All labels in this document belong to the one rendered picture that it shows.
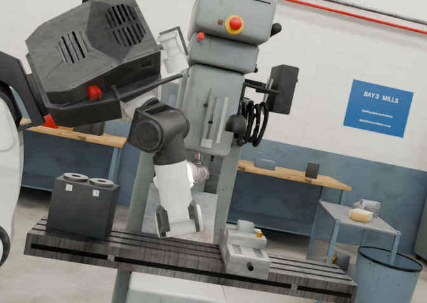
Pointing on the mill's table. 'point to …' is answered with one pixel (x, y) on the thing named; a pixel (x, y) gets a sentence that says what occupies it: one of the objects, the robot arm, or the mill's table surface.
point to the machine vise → (243, 256)
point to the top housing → (246, 13)
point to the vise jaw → (245, 239)
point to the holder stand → (82, 205)
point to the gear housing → (223, 53)
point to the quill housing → (192, 109)
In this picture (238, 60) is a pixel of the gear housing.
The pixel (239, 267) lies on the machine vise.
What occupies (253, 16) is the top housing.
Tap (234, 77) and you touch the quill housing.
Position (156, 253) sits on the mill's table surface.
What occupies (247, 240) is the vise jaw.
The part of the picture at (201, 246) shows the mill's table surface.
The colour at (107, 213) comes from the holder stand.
